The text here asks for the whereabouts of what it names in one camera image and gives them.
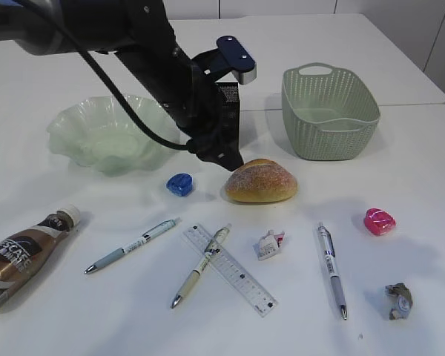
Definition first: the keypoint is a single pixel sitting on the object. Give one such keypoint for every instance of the clear plastic ruler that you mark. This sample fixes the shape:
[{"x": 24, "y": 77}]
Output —
[{"x": 232, "y": 272}]

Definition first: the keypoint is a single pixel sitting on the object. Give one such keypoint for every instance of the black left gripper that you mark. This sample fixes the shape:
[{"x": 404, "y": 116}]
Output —
[{"x": 188, "y": 96}]

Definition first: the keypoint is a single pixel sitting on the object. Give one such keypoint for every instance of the blue silver wrist camera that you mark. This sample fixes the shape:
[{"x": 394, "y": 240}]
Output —
[{"x": 228, "y": 57}]

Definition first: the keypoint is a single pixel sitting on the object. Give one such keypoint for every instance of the green plastic woven basket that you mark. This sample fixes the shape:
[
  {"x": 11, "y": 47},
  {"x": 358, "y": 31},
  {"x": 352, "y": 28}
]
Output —
[{"x": 328, "y": 112}]

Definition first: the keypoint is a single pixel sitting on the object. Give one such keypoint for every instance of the Nescafe coffee bottle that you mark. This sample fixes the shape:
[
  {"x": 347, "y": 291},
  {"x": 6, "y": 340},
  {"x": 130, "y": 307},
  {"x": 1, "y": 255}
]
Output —
[{"x": 24, "y": 253}]

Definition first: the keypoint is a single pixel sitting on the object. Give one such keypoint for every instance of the green wavy glass plate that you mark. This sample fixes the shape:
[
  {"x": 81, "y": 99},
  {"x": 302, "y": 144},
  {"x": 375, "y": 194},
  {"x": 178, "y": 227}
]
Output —
[{"x": 96, "y": 133}]

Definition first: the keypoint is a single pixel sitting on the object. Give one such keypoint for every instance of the blue pencil sharpener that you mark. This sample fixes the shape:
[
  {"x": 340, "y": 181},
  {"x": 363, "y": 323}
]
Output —
[{"x": 180, "y": 184}]

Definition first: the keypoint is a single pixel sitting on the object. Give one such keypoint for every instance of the black pen holder box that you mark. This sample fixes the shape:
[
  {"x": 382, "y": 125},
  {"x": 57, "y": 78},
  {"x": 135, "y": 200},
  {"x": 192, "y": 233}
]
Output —
[{"x": 230, "y": 114}]

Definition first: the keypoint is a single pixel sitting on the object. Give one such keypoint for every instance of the grey paper ball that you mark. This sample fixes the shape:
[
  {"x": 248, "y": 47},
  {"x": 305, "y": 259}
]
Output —
[{"x": 402, "y": 301}]

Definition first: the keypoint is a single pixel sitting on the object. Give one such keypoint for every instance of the white red paper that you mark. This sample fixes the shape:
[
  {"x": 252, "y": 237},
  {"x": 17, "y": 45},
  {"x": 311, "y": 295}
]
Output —
[{"x": 269, "y": 245}]

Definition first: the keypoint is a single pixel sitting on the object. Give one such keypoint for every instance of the pink pencil sharpener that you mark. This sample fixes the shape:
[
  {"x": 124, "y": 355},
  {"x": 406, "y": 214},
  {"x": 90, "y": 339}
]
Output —
[{"x": 378, "y": 221}]

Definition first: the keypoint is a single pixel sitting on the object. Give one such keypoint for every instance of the sugar-dusted bread roll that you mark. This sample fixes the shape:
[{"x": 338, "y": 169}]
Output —
[{"x": 261, "y": 181}]

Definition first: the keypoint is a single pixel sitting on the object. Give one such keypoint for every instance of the blue-grey grip pen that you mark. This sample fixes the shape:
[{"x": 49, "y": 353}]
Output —
[{"x": 120, "y": 252}]

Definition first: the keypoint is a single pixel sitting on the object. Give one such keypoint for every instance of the grey grip white pen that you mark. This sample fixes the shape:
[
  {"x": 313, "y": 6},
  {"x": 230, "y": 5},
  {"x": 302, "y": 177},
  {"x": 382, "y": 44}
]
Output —
[{"x": 327, "y": 246}]

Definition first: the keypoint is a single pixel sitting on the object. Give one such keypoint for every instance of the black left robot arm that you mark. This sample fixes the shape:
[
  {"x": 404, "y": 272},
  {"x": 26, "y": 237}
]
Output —
[{"x": 88, "y": 27}]

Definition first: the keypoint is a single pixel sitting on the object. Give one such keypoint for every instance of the beige grip pen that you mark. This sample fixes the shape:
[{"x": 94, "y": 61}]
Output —
[{"x": 211, "y": 246}]

